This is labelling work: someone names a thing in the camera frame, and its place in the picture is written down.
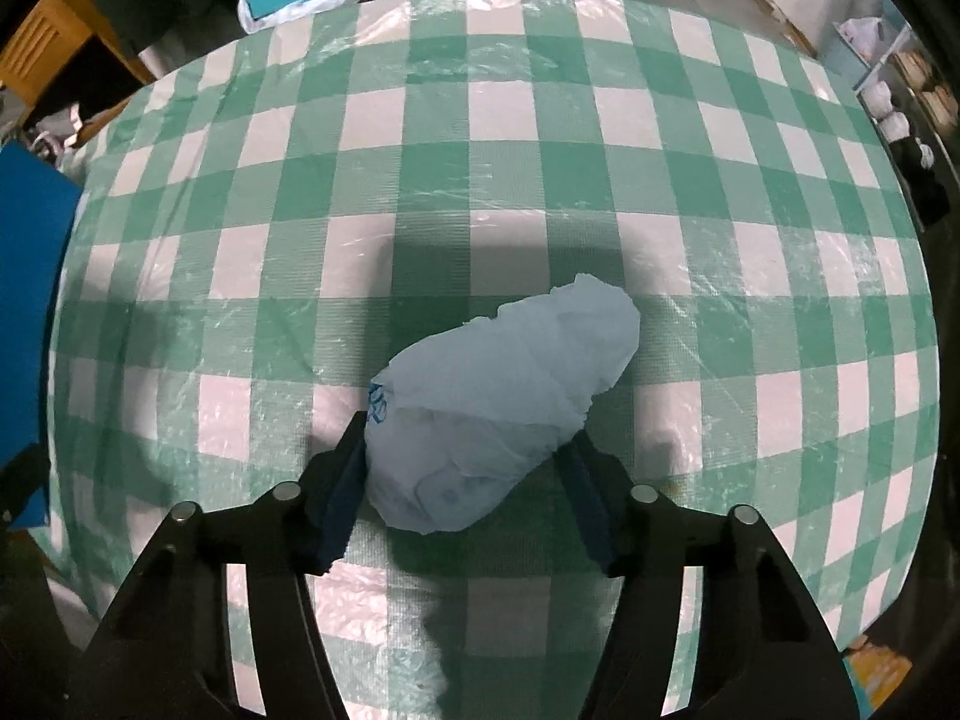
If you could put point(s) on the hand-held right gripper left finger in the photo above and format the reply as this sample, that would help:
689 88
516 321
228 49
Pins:
341 495

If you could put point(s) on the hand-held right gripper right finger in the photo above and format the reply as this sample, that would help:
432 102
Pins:
592 502

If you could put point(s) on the blue cardboard box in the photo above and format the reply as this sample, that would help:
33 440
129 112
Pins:
37 277

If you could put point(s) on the yellow blue packet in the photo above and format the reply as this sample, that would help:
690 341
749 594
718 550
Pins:
877 679

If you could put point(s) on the green white checked tablecloth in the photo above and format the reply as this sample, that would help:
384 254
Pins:
525 127

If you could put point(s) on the thin white plastic bag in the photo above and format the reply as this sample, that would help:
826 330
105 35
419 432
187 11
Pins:
300 11

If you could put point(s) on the group of assorted shoes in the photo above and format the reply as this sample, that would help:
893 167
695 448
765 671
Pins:
911 127

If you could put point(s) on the light blue shoe rack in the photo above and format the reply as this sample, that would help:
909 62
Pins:
900 82

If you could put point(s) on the pink white plastic bag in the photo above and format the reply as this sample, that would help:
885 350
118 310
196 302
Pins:
862 34

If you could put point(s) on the wooden louvered wardrobe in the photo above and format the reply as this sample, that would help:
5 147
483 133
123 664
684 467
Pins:
45 22

